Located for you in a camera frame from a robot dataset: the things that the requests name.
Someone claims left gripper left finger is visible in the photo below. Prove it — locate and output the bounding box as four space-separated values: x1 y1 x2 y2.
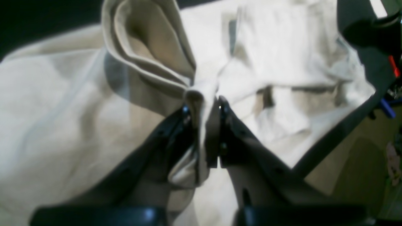
30 105 194 226

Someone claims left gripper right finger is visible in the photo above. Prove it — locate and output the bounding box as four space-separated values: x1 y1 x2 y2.
205 96 368 226

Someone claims white T-shirt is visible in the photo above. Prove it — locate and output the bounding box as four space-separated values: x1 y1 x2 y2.
1 0 375 226

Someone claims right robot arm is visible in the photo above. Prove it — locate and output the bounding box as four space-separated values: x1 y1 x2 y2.
336 0 401 101

